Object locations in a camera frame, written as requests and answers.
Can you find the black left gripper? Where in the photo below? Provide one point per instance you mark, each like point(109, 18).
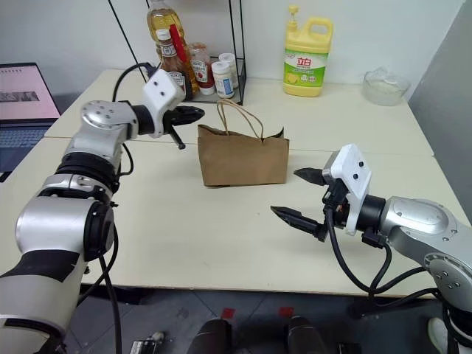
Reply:
point(172, 118)

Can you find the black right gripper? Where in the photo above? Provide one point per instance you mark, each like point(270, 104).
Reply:
point(336, 204)

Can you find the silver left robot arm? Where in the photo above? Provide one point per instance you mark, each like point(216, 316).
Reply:
point(55, 217)

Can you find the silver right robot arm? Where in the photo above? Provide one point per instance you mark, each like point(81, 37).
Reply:
point(416, 225)

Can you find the brown paper bag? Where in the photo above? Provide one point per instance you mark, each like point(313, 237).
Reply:
point(241, 160)

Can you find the red ketchup bottle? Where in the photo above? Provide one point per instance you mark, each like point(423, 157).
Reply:
point(202, 72)

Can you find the white seasoning jar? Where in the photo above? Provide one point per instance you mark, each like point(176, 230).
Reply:
point(222, 79)
point(229, 60)

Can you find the brown sauce bottle white cap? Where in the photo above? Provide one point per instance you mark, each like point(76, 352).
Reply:
point(170, 55)

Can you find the large cooking oil bottle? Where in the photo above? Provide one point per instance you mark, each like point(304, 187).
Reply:
point(162, 18)

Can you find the yellow detergent bottle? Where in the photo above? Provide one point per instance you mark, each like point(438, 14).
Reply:
point(306, 62)

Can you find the clear plastic bowl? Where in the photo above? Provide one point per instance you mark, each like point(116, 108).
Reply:
point(385, 88)

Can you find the dark rounded shape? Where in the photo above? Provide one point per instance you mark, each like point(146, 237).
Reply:
point(212, 337)
point(308, 335)

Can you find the open laptop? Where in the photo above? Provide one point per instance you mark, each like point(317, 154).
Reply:
point(22, 96)

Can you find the small black box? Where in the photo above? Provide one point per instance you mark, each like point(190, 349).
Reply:
point(145, 344)

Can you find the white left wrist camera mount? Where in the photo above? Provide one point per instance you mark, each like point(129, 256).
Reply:
point(162, 90)

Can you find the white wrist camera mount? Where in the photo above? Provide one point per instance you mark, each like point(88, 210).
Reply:
point(354, 173)
point(162, 90)

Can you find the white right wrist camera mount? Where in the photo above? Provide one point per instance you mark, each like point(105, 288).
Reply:
point(354, 173)

